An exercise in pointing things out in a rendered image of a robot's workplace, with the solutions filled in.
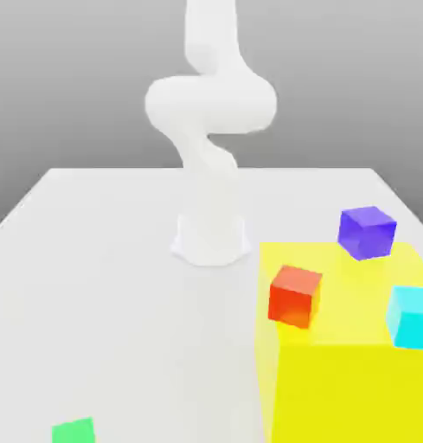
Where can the small cyan cube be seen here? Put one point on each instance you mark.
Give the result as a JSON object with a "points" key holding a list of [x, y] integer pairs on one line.
{"points": [[413, 320]]}

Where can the small green cube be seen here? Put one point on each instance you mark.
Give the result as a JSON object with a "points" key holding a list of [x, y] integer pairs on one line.
{"points": [[73, 432]]}

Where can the large yellow box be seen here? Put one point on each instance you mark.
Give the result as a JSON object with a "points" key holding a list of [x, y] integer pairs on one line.
{"points": [[349, 387]]}

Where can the small purple cube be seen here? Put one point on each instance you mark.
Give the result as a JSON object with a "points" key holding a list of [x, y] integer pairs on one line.
{"points": [[366, 233]]}

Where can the small red cube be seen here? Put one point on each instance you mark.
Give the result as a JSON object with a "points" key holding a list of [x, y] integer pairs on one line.
{"points": [[291, 301]]}

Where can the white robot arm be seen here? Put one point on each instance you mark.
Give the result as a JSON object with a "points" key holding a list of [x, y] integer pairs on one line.
{"points": [[211, 104]]}

